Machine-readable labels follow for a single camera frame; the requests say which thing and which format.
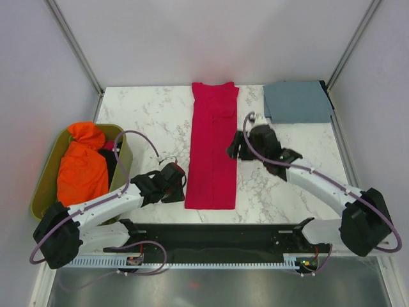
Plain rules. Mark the right aluminium frame post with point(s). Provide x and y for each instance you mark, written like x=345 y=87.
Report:
x=354 y=41

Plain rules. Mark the aluminium frame post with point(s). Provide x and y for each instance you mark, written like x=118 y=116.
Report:
x=68 y=34
x=354 y=41

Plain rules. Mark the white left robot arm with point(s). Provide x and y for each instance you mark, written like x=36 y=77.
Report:
x=66 y=232

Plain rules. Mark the folded blue-grey t-shirt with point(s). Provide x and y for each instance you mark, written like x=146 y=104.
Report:
x=290 y=102

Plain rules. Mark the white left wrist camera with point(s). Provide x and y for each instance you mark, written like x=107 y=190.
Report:
x=171 y=158

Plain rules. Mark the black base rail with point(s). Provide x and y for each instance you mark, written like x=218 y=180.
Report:
x=219 y=242

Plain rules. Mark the olive green plastic bin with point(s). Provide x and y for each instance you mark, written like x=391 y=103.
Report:
x=45 y=193

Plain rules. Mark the orange t-shirt in bin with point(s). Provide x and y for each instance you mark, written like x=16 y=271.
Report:
x=83 y=173

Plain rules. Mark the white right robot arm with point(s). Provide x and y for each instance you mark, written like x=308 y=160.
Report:
x=363 y=218

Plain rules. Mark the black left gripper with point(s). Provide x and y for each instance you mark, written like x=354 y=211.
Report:
x=177 y=196

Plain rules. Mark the white slotted cable duct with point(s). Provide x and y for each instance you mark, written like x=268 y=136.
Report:
x=132 y=261

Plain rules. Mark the red t-shirt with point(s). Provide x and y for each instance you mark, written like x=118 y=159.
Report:
x=211 y=183

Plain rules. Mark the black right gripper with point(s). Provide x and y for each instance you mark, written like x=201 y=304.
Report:
x=232 y=149

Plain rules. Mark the left aluminium frame post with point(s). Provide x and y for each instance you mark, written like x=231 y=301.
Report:
x=68 y=34

